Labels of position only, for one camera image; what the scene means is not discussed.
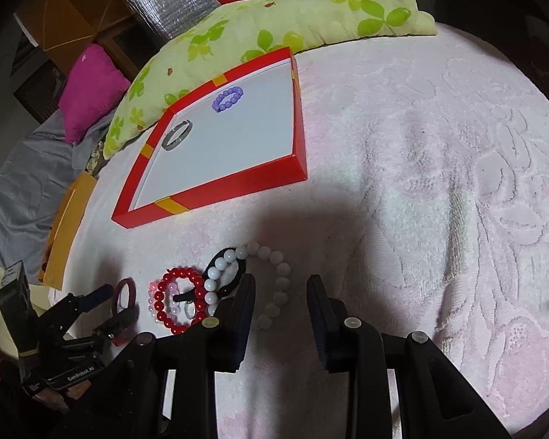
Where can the red jewelry box tray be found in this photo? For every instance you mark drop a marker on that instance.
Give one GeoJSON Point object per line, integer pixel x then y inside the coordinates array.
{"type": "Point", "coordinates": [247, 146]}

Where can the brown cardboard box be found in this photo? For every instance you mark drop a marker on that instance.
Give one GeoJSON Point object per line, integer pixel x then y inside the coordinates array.
{"type": "Point", "coordinates": [68, 9]}

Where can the maroon bangle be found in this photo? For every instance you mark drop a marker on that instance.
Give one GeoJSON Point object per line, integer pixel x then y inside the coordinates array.
{"type": "Point", "coordinates": [125, 279]}

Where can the green floral pillow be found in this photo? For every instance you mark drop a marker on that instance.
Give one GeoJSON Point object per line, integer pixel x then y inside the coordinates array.
{"type": "Point", "coordinates": [256, 23]}

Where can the patterned cloth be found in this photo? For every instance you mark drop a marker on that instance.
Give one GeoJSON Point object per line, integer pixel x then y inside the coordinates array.
{"type": "Point", "coordinates": [94, 158]}

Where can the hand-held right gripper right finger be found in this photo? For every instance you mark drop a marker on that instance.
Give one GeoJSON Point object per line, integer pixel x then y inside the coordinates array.
{"type": "Point", "coordinates": [321, 329]}

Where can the wooden frame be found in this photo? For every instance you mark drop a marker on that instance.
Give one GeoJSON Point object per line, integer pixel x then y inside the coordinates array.
{"type": "Point", "coordinates": [119, 45]}

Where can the silver metal bangle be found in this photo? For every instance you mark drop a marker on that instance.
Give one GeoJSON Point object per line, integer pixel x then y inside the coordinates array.
{"type": "Point", "coordinates": [167, 142]}

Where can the grey blanket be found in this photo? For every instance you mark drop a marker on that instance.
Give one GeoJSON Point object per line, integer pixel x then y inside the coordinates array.
{"type": "Point", "coordinates": [23, 192]}

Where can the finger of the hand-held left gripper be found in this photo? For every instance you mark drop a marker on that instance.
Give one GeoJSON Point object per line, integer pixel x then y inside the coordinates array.
{"type": "Point", "coordinates": [119, 321]}
{"type": "Point", "coordinates": [96, 295]}

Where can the silver foil sheet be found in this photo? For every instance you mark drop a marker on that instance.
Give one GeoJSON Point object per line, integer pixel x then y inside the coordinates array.
{"type": "Point", "coordinates": [174, 0]}

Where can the magenta pillow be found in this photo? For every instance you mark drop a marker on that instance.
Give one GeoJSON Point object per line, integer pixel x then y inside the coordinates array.
{"type": "Point", "coordinates": [91, 91]}

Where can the orange flat box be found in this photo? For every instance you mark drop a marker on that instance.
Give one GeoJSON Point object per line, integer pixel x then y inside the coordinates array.
{"type": "Point", "coordinates": [68, 228]}

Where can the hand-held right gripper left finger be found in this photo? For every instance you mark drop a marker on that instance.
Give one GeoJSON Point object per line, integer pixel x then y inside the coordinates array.
{"type": "Point", "coordinates": [241, 329]}

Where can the person's left hand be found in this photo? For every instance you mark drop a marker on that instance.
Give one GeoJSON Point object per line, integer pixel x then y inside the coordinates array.
{"type": "Point", "coordinates": [73, 392]}

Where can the pink fleece blanket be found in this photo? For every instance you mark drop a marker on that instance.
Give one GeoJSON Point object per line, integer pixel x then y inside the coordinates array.
{"type": "Point", "coordinates": [416, 169]}

